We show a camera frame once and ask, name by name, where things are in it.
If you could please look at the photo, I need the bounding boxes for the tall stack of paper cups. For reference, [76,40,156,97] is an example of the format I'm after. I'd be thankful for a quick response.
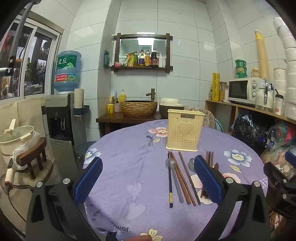
[254,30,269,80]

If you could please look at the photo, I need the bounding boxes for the cream perforated utensil holder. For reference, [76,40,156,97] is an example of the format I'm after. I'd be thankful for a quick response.
[166,108,205,152]

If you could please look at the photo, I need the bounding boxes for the stack of white bowls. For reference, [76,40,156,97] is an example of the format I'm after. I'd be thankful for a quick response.
[273,17,296,118]

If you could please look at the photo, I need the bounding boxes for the rope-tied burlap stool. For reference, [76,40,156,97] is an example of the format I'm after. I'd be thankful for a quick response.
[0,160,54,232]

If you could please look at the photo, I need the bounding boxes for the blue water bottle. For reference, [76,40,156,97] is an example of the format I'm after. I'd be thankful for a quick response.
[54,50,82,94]

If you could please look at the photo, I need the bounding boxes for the bronze faucet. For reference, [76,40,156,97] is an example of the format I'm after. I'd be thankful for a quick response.
[146,88,158,101]

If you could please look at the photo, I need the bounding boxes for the black plastic bag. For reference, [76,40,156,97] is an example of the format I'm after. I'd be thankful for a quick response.
[231,111,275,151]

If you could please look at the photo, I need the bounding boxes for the wooden framed mirror shelf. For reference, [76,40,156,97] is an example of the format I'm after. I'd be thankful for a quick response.
[113,33,173,73]

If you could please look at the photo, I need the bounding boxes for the clear jar of sticks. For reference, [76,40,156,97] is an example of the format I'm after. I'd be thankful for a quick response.
[219,82,229,101]

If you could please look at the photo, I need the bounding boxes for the dark sauce bottle red label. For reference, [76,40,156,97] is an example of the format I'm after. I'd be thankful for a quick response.
[151,48,159,67]

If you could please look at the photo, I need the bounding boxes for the beige cloth cover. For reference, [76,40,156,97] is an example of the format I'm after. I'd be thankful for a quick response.
[0,97,50,163]

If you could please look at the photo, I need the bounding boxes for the cream pot glass lid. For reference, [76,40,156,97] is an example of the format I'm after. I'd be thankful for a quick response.
[0,119,36,156]

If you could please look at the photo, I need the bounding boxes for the small wooden stool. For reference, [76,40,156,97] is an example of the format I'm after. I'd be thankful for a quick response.
[16,137,48,180]

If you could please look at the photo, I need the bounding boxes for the white basin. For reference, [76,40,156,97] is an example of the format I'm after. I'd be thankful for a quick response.
[159,98,181,106]

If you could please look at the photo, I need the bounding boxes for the dark cup holder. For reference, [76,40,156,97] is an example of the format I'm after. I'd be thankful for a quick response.
[73,105,90,116]

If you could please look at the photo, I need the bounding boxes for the grey water dispenser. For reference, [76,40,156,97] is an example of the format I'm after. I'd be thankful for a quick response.
[45,93,80,167]

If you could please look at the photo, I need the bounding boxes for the yellow cylinder container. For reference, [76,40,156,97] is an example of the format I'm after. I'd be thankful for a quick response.
[212,72,220,102]

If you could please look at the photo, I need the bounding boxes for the wooden counter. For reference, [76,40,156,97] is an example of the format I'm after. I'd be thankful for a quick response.
[96,111,167,139]

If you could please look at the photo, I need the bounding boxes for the white paper cup sleeve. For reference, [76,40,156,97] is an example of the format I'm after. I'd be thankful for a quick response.
[74,88,84,109]

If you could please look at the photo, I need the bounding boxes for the white bottle black lid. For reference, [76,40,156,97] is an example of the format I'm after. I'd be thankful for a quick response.
[274,89,285,115]

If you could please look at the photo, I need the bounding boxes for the woven basin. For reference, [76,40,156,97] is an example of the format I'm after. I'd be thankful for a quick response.
[120,100,158,117]

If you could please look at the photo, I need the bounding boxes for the clear plastic bag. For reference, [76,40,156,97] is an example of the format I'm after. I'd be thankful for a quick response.
[13,131,43,169]

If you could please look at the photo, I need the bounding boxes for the wooden shelf unit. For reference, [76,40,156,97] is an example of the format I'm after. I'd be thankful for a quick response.
[205,100,296,135]

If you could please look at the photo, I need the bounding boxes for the floral cloth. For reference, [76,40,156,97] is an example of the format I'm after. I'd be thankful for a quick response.
[184,106,218,130]

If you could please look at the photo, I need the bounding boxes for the white thermos jug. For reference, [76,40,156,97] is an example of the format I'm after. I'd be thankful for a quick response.
[255,80,274,109]

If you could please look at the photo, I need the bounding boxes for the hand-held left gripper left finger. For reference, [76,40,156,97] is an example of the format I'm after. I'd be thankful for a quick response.
[26,156,109,241]

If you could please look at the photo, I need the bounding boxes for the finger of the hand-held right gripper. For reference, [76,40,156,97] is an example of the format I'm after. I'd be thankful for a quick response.
[284,151,296,165]
[264,162,296,187]

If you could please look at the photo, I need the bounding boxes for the colourful plastic bags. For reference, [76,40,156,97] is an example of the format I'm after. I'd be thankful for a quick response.
[260,122,296,181]

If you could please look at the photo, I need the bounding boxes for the metal spoon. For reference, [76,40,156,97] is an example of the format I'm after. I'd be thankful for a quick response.
[189,158,200,173]
[165,158,185,203]

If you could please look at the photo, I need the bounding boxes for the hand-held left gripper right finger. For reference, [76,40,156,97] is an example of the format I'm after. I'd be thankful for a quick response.
[193,155,271,241]

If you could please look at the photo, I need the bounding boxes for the brown plastic tub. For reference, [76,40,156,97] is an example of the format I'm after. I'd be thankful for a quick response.
[160,103,185,113]

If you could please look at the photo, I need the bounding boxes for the white microwave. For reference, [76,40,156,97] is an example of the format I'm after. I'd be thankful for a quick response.
[228,78,265,105]

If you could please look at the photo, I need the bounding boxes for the black chopstick gold band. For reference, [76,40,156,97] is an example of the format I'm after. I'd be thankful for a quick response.
[203,152,211,199]
[168,152,174,208]

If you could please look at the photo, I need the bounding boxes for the sliding window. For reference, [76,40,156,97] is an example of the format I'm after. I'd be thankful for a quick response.
[0,14,63,101]

